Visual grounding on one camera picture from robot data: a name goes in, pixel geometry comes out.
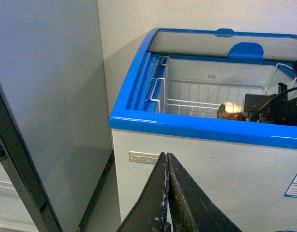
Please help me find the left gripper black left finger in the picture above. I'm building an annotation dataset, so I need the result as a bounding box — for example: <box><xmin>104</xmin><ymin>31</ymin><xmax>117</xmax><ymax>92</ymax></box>
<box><xmin>117</xmin><ymin>152</ymin><xmax>170</xmax><ymax>232</ymax></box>

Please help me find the white blue chest freezer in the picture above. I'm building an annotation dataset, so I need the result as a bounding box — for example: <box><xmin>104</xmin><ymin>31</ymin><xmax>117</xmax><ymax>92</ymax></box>
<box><xmin>110</xmin><ymin>28</ymin><xmax>297</xmax><ymax>232</ymax></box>

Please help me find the white wire freezer basket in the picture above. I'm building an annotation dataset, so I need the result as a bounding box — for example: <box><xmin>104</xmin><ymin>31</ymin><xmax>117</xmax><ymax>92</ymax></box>
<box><xmin>144</xmin><ymin>56</ymin><xmax>297</xmax><ymax>118</ymax></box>

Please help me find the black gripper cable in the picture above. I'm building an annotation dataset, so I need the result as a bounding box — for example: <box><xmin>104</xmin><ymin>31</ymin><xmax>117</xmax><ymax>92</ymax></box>
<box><xmin>256</xmin><ymin>87</ymin><xmax>297</xmax><ymax>114</ymax></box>

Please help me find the iced tea drink bottle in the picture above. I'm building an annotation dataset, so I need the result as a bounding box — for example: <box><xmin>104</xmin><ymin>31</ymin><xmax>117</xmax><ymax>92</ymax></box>
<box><xmin>216</xmin><ymin>101</ymin><xmax>247</xmax><ymax>121</ymax></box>

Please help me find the grey upright display fridge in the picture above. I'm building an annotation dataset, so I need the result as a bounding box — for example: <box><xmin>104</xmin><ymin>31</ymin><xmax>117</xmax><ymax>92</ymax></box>
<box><xmin>0</xmin><ymin>0</ymin><xmax>112</xmax><ymax>232</ymax></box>

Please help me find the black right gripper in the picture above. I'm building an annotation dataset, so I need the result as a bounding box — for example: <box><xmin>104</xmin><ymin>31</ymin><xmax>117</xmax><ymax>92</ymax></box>
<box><xmin>244</xmin><ymin>83</ymin><xmax>297</xmax><ymax>126</ymax></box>

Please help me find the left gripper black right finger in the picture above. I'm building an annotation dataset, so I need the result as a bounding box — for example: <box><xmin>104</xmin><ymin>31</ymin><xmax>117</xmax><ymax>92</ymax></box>
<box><xmin>167</xmin><ymin>153</ymin><xmax>241</xmax><ymax>232</ymax></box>

